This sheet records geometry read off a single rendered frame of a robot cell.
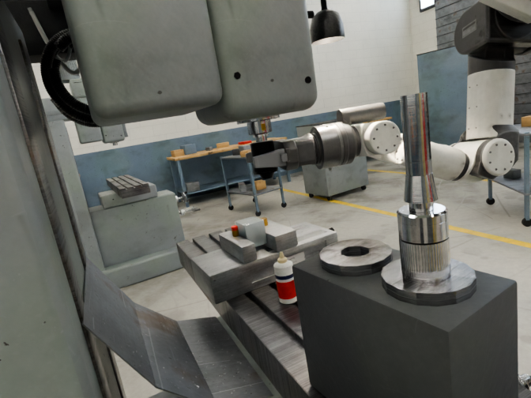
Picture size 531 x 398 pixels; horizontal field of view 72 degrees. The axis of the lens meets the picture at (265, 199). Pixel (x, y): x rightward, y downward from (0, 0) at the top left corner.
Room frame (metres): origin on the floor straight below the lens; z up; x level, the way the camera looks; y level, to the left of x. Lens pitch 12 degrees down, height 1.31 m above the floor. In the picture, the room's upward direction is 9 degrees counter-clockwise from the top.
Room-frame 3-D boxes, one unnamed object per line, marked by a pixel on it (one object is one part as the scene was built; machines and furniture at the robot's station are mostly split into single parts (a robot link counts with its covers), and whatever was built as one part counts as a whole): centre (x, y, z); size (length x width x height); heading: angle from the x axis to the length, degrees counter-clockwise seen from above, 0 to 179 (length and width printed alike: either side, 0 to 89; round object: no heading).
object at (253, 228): (0.87, 0.05, 1.04); 0.06 x 0.05 x 0.06; 26
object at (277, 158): (0.67, -0.02, 1.23); 0.06 x 0.02 x 0.03; 99
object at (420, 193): (0.35, -0.15, 1.25); 0.03 x 0.03 x 0.11
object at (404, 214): (0.35, -0.15, 1.19); 0.05 x 0.05 x 0.01
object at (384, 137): (0.75, -0.22, 1.24); 0.11 x 0.11 x 0.11; 9
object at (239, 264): (0.88, 0.02, 0.98); 0.35 x 0.15 x 0.11; 116
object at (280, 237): (0.89, 0.00, 1.02); 0.15 x 0.06 x 0.04; 26
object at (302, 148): (0.74, -0.10, 1.23); 0.13 x 0.12 x 0.10; 9
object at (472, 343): (0.39, -0.13, 1.03); 0.22 x 0.12 x 0.20; 31
